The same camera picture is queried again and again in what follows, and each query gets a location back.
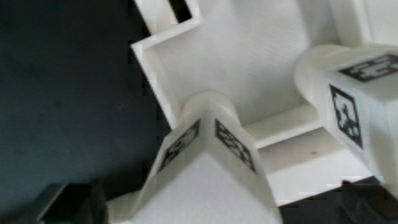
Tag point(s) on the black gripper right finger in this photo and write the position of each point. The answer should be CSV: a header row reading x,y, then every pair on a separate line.
x,y
368,204

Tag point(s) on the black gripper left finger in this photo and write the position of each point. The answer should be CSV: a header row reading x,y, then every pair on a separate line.
x,y
77,205

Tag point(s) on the white chair leg block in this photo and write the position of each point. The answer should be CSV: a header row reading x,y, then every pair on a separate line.
x,y
206,186

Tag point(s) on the white chair leg with tag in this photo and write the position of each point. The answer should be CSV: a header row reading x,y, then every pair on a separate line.
x,y
347,82

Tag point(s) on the white chair seat part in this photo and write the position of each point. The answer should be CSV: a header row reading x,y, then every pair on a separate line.
x,y
228,52

